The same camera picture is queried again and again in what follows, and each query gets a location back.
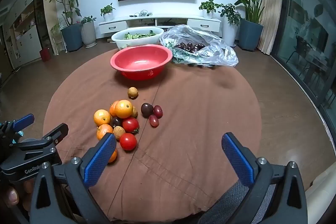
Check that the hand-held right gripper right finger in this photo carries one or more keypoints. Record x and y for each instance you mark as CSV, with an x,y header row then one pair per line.
x,y
237,158

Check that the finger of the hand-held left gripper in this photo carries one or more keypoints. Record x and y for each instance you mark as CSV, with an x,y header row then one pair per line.
x,y
56,132
23,121

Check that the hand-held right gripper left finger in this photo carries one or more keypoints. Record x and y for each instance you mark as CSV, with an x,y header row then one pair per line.
x,y
99,158

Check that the orange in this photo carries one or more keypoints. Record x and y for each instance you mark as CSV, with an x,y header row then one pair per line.
x,y
103,132
112,108
123,108
113,157
102,117

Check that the brown longan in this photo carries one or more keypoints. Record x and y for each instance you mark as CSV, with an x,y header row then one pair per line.
x,y
134,112
118,132
132,92

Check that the round red tomato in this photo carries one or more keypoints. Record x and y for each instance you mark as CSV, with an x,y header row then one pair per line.
x,y
130,125
128,141

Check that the dark purple plum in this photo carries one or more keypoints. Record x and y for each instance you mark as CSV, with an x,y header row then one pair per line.
x,y
115,122
147,109

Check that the dark red grape tomato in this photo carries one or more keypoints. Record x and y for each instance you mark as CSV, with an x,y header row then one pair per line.
x,y
157,111
154,120

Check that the red plastic basin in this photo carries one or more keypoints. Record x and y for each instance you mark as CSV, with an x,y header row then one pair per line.
x,y
141,62

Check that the person's left hand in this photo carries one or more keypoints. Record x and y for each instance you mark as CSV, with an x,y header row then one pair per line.
x,y
10,196

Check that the grey mesh chair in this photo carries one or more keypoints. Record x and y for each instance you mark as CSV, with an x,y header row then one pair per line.
x,y
233,195

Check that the red waste bin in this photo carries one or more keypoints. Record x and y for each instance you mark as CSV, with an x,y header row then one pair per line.
x,y
45,54

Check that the cream cushion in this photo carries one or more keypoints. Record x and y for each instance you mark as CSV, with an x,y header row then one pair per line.
x,y
320,187

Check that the tall tree plant blue pot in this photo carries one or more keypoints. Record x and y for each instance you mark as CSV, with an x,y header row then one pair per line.
x,y
71,35

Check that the small plant grey pot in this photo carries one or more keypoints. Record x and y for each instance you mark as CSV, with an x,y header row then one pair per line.
x,y
88,33

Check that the clear plastic bag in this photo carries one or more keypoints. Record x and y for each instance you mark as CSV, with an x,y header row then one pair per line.
x,y
218,53

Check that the white plastic basin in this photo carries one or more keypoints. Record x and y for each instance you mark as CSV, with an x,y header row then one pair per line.
x,y
118,39

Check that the pile of dark cherries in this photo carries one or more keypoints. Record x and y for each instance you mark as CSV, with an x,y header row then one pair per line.
x,y
190,47

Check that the large-leaf plant blue pot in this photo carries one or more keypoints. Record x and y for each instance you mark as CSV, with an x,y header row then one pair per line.
x,y
250,32

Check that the green leafy vegetables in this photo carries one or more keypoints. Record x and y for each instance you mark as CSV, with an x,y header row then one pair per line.
x,y
137,35

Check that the bushy plant tall white pot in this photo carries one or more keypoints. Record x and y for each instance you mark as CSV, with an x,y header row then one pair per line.
x,y
230,29

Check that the small plant white pot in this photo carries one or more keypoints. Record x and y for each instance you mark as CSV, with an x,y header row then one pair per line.
x,y
107,14
208,10

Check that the glass sliding door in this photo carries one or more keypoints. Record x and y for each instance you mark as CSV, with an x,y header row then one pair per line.
x,y
307,29

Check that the white television cabinet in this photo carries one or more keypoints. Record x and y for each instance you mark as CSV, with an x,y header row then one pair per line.
x,y
157,23

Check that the beige curtain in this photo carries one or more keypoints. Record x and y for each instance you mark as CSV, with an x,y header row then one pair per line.
x,y
270,3

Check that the white wall cabinet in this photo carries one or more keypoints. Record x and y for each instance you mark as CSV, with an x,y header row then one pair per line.
x,y
23,37

